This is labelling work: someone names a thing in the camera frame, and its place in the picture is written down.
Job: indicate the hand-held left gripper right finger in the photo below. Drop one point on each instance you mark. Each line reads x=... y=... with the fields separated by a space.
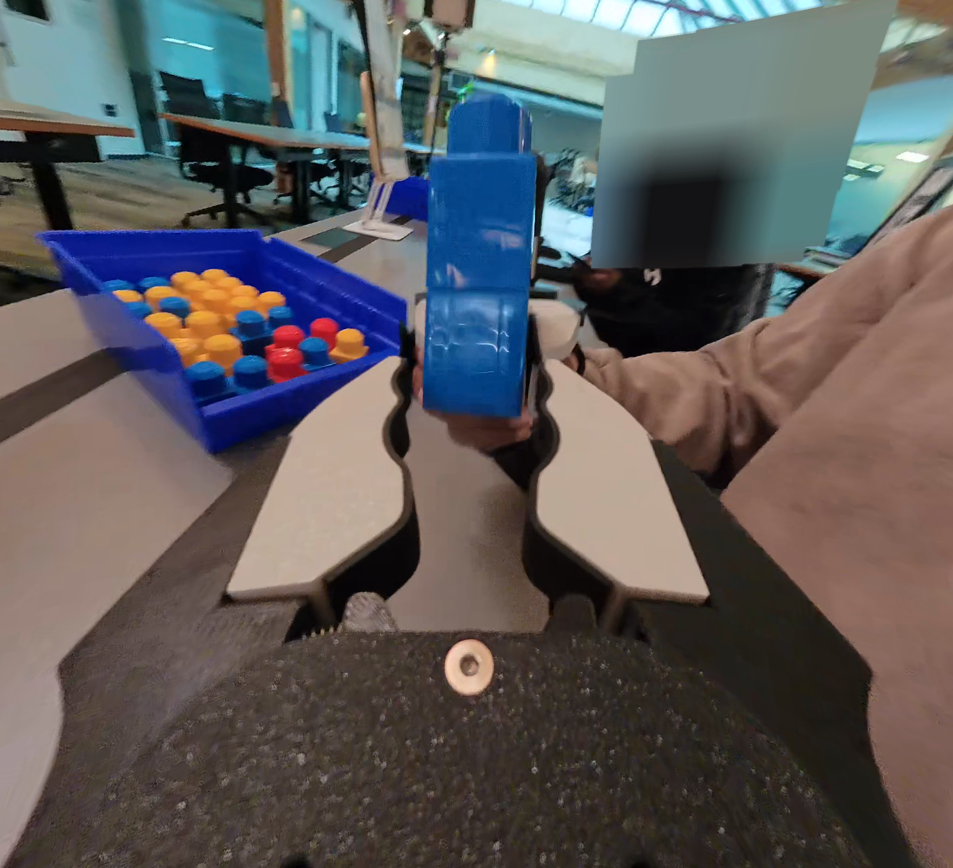
x=618 y=510

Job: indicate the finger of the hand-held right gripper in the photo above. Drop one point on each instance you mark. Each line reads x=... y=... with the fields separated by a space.
x=557 y=328
x=420 y=324

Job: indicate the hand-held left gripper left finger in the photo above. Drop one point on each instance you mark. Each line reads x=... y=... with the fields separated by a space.
x=327 y=495

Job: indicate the blue two-stud toy block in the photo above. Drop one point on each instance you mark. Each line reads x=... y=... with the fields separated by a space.
x=469 y=354

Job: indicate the blue one-stud toy block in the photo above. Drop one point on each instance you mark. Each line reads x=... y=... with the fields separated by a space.
x=480 y=227

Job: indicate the pile of colourful toy blocks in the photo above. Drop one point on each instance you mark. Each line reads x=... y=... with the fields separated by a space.
x=216 y=302

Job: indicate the blue plastic bin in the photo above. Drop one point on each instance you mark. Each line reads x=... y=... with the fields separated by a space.
x=141 y=369
x=409 y=201

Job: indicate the person's right forearm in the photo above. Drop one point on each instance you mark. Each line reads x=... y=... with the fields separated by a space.
x=670 y=399

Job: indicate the person's right hand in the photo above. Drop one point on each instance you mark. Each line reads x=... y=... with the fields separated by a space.
x=491 y=432

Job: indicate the instruction board on white stand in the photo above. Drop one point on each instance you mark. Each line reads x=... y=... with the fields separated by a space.
x=383 y=101

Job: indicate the black office chair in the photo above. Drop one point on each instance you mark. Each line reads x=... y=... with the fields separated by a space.
x=223 y=171

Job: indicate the wood-edged grey desk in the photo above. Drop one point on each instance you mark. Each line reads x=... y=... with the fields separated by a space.
x=45 y=119
x=260 y=132

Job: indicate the studio light on stand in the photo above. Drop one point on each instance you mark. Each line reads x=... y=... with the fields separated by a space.
x=450 y=0

